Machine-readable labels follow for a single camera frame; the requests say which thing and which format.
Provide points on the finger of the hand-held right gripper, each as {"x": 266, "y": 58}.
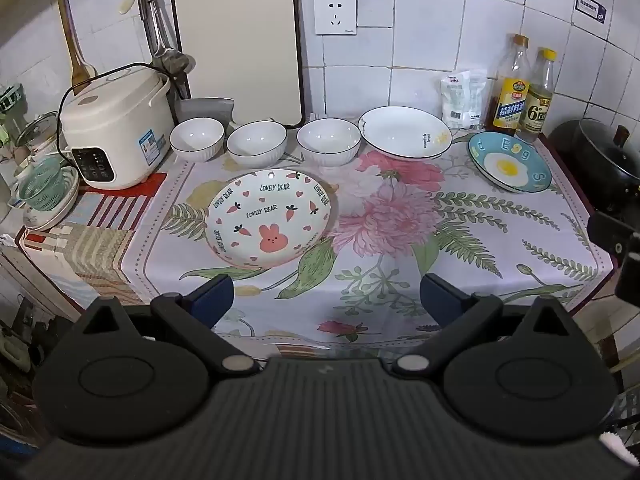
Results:
{"x": 607, "y": 235}

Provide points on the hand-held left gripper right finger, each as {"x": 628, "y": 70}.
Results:
{"x": 439, "y": 296}

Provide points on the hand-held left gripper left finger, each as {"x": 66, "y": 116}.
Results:
{"x": 216, "y": 296}

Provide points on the blue fried egg plate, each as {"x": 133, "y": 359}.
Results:
{"x": 507, "y": 162}

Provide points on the white ribbed bowl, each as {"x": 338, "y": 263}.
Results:
{"x": 256, "y": 142}
{"x": 328, "y": 140}
{"x": 196, "y": 137}

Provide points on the white plate with sun print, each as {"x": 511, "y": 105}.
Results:
{"x": 400, "y": 130}

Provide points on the black cooking pot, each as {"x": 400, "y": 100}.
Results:
{"x": 600, "y": 180}

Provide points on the floral tablecloth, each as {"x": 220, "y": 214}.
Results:
{"x": 400, "y": 240}

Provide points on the glass pot lid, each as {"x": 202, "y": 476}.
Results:
{"x": 607, "y": 147}

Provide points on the red striped cloth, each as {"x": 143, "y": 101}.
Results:
{"x": 85, "y": 245}

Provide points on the clear vinegar bottle yellow cap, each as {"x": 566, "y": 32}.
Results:
{"x": 539, "y": 105}

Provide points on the brown sauce bottle yellow label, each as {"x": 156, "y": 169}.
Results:
{"x": 509, "y": 95}

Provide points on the clear plastic packet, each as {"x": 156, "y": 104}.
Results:
{"x": 480, "y": 100}

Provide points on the steel cleaver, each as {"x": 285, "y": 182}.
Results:
{"x": 205, "y": 109}

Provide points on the white plastic packet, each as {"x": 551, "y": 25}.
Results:
{"x": 456, "y": 102}

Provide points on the white rice cooker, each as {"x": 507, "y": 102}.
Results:
{"x": 115, "y": 130}

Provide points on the green plastic colander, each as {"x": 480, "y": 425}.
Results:
{"x": 42, "y": 185}

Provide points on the small glass lid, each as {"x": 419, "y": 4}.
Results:
{"x": 37, "y": 130}

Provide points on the white cutting board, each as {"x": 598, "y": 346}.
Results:
{"x": 240, "y": 45}

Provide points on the steel ladle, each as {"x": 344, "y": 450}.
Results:
{"x": 159, "y": 35}

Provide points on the wooden spatula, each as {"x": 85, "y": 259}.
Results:
{"x": 75, "y": 55}

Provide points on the steel cooking spoon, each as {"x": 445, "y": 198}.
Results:
{"x": 148, "y": 20}

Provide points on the green plastic rack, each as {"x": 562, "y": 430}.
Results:
{"x": 10, "y": 99}

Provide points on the dark wall sticker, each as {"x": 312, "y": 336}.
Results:
{"x": 593, "y": 8}

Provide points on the white wall socket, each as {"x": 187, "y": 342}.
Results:
{"x": 335, "y": 14}

